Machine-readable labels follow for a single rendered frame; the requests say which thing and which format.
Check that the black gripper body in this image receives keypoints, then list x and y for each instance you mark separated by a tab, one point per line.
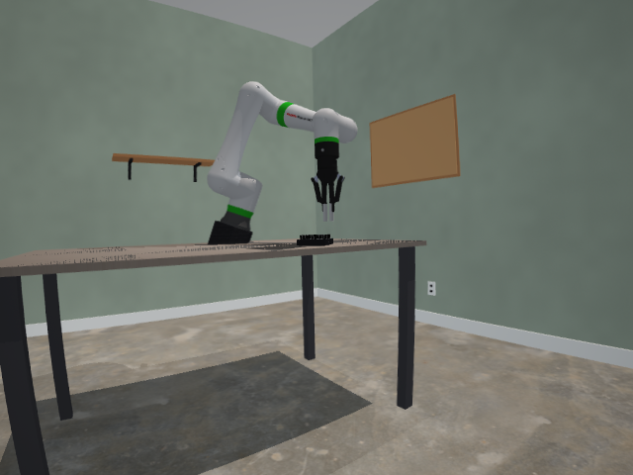
325	166

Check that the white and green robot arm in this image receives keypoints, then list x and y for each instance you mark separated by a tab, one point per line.
253	99

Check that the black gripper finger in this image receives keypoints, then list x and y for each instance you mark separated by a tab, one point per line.
321	198
333	199

